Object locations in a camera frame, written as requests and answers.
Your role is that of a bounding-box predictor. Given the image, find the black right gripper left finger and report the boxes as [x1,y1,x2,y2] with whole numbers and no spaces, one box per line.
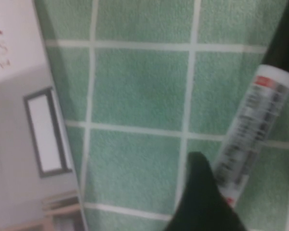
[164,151,248,231]

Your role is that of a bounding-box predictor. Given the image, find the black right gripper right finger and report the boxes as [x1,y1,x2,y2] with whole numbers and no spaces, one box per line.
[266,0,289,73]

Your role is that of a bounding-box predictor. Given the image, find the white marker with black cap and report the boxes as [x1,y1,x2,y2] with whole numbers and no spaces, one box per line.
[213,64,289,207]

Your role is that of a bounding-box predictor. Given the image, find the green checked tablecloth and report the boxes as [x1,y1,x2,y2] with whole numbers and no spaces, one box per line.
[33,0,289,231]

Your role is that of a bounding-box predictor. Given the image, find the AgileX brochure with classroom photo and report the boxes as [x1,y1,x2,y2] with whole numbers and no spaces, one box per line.
[0,0,89,231]

